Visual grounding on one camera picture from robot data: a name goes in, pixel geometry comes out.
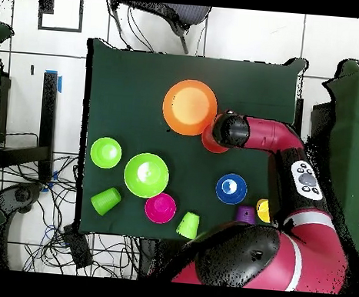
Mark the red bowl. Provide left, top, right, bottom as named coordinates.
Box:
left=199, top=111, right=233, bottom=155

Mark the large orange bowl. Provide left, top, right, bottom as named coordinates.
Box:
left=160, top=77, right=221, bottom=139

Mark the blue ribbed bowl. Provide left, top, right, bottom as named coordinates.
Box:
left=214, top=172, right=250, bottom=206

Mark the yellow ribbed cup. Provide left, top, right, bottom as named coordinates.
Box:
left=254, top=198, right=273, bottom=224

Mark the large green bowl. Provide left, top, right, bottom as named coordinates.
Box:
left=121, top=151, right=171, bottom=201

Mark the pink bowl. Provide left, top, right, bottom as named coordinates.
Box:
left=143, top=191, right=179, bottom=225

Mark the small green ribbed bowl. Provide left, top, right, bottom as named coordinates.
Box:
left=88, top=135, right=124, bottom=171

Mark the green ribbed cup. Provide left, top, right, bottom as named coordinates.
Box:
left=175, top=210, right=201, bottom=241

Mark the dark green tablecloth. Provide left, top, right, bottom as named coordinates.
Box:
left=73, top=37, right=308, bottom=251

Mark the green smooth cup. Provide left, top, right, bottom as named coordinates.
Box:
left=88, top=185, right=123, bottom=218

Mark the purple cup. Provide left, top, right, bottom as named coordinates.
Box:
left=234, top=204, right=258, bottom=225

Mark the grey office chair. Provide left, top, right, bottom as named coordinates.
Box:
left=107, top=0, right=212, bottom=57

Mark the blue tape strip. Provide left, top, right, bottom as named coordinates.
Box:
left=43, top=68, right=64, bottom=94

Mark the black power strip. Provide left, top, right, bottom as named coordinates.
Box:
left=59, top=223, right=96, bottom=270

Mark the black chair base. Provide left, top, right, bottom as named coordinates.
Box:
left=0, top=180, right=45, bottom=222

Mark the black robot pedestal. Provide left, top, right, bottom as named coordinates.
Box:
left=136, top=236, right=179, bottom=283

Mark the tangle of floor cables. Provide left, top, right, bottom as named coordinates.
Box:
left=0, top=149, right=148, bottom=280

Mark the black square floor frame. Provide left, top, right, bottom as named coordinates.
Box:
left=36, top=0, right=85, bottom=33

